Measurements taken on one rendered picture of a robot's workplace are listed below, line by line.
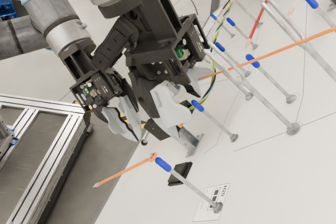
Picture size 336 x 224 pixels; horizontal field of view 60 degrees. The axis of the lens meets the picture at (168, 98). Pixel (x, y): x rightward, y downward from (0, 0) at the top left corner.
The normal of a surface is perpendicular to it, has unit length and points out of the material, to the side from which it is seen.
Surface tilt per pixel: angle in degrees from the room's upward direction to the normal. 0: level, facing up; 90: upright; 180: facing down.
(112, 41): 93
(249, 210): 52
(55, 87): 0
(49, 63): 0
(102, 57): 93
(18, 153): 0
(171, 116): 80
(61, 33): 45
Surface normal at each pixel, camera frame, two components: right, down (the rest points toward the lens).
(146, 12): -0.42, 0.70
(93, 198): 0.00, -0.71
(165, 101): -0.53, 0.46
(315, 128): -0.73, -0.64
